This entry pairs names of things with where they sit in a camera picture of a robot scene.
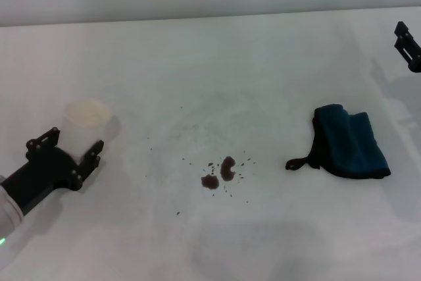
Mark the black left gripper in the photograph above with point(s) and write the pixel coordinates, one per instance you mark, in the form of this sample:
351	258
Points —
46	175

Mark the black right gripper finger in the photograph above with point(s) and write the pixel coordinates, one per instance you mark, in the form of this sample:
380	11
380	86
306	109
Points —
408	35
409	55

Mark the white paper cup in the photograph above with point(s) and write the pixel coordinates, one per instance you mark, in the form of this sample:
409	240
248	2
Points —
82	129

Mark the blue rag with black trim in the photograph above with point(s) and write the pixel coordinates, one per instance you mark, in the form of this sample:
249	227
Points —
355	143

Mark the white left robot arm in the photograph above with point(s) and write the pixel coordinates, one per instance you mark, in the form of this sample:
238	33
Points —
8	208

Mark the dark liquid stain puddle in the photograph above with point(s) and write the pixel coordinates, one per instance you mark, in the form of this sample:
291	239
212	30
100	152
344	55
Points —
227	167
210	181

